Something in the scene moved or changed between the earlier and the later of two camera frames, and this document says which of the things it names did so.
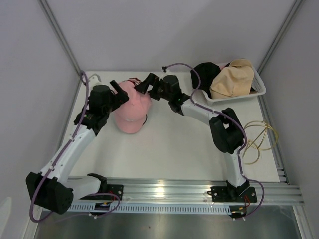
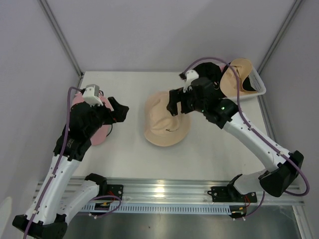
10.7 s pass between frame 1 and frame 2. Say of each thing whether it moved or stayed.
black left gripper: moved
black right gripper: moved
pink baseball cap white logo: moved
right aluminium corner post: stayed
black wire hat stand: moved
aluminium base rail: stayed
